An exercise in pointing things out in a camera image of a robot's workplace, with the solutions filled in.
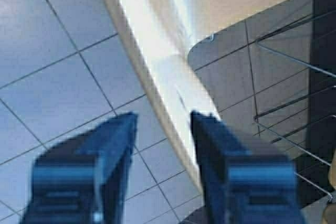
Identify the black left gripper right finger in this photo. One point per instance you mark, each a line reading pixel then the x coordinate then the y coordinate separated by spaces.
pixel 244 179

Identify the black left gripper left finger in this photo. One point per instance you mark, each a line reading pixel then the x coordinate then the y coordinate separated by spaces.
pixel 84 179

